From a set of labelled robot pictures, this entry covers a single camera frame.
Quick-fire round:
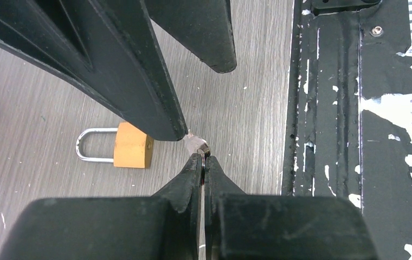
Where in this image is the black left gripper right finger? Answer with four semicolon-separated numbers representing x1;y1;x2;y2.
204;157;378;259

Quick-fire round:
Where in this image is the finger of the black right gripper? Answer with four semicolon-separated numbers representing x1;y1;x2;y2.
145;0;237;74
0;1;187;141

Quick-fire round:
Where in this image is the silver padlock key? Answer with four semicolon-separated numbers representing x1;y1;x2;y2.
184;129;212;260

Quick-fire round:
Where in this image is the brass padlock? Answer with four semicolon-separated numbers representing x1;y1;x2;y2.
75;122;153;169

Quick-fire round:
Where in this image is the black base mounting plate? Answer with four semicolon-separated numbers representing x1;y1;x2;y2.
281;1;412;259

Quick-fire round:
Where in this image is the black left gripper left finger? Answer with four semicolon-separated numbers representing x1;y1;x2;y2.
0;154;202;259

